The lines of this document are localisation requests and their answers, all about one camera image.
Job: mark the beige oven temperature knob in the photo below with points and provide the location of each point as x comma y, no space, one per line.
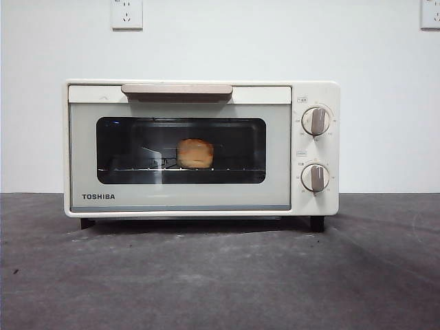
316,121

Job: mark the white Toshiba toaster oven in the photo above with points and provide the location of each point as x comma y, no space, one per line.
335,154

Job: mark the white wall socket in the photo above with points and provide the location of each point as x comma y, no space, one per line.
431,13
126,15

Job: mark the beige oven timer knob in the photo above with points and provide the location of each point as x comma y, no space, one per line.
315,177

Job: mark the golden brown bread loaf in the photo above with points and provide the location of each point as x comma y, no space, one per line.
194,153

